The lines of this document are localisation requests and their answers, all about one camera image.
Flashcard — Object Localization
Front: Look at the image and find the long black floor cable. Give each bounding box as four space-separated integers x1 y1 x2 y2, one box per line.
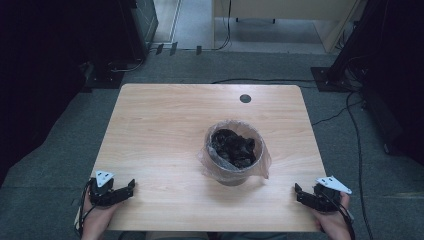
345 91 375 240

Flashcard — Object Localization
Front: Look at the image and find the crumpled black waste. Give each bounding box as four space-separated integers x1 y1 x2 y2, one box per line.
210 128 257 169

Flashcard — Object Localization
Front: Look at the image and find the clear plastic bin bag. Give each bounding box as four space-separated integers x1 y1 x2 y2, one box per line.
197 119 272 180

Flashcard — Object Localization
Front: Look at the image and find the brown round waste bin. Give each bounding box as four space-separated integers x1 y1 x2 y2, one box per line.
203 120 266 187

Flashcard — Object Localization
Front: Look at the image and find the person's right hand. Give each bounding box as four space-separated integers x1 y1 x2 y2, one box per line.
311 192 352 238

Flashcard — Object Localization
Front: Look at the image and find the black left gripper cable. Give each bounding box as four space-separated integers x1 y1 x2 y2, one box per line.
73 179 98 238

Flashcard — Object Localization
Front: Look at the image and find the black computer case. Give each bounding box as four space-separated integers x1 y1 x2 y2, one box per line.
117 0 160 62

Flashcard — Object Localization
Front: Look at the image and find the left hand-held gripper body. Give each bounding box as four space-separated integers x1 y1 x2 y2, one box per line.
87 170 125 208

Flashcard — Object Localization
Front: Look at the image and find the person's left hand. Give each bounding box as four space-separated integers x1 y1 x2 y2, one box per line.
80 190 118 236

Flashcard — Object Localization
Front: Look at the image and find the black hanging cable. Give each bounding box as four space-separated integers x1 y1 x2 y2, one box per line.
213 0 234 52

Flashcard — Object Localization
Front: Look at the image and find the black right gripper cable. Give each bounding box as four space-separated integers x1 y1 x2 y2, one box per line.
319 188 357 240

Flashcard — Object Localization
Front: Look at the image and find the black stand base plate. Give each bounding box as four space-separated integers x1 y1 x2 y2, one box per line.
79 68 126 90
310 65 355 93

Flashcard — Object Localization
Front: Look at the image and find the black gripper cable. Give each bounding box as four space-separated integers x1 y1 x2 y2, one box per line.
73 179 98 238
319 188 357 240

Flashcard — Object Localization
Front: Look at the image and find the grey floor cable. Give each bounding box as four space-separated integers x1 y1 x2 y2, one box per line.
110 57 146 74

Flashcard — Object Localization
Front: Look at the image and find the beige wooden desk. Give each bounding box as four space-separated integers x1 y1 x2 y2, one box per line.
211 0 364 54

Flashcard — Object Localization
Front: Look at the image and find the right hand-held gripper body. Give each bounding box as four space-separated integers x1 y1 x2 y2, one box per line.
312 175 353 213

